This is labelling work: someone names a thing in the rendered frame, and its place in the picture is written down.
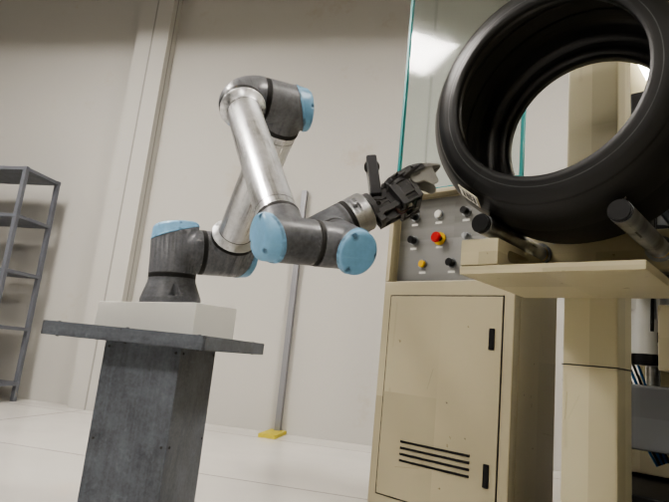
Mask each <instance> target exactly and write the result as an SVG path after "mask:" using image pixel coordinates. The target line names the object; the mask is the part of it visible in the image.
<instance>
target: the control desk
mask: <svg viewBox="0 0 669 502"><path fill-rule="evenodd" d="M422 192H423V193H424V194H423V196H422V201H421V206H420V209H419V211H420V212H419V213H417V214H415V215H413V216H411V217H410V218H408V219H406V220H404V221H402V222H401V221H400V219H399V220H397V221H395V222H393V223H391V224H390V229H389V241H388V253H387V265H386V277H385V281H386V283H385V292H384V304H383V316H382V328H381V340H380V352H379V364H378V376H377V388H376V400H375V412H374V424H373V436H372V447H371V459H370V471H369V483H368V495H367V502H553V479H554V434H555V390H556V345H557V300H558V298H524V297H521V296H518V295H515V294H513V293H510V292H507V291H504V290H502V289H499V288H496V287H493V286H491V285H488V284H485V283H482V282H480V281H477V280H474V279H471V278H469V277H466V276H463V275H460V267H461V246H462V240H471V239H485V238H487V237H485V236H483V235H481V234H479V233H477V232H475V231H474V230H473V228H472V220H473V219H474V217H475V216H476V215H478V214H481V213H482V212H480V211H479V210H477V209H476V208H475V207H473V206H472V205H471V204H469V203H468V202H467V201H466V200H465V199H464V198H463V197H462V196H461V195H460V193H459V192H458V191H457V190H456V188H455V187H454V186H448V187H441V188H436V192H435V193H433V194H429V193H427V192H425V191H422Z"/></svg>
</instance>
